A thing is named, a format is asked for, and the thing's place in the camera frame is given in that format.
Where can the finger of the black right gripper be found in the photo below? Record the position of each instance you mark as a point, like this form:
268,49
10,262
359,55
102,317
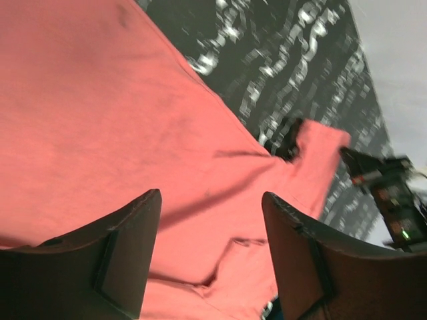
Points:
286,146

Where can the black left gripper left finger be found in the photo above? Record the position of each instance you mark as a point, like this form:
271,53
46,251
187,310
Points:
98,271

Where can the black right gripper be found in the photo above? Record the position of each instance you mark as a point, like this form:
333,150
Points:
403,212

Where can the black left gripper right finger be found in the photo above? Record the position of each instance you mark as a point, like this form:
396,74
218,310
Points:
322,273

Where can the salmon pink t-shirt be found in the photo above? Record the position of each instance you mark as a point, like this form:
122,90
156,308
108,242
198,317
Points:
97,107

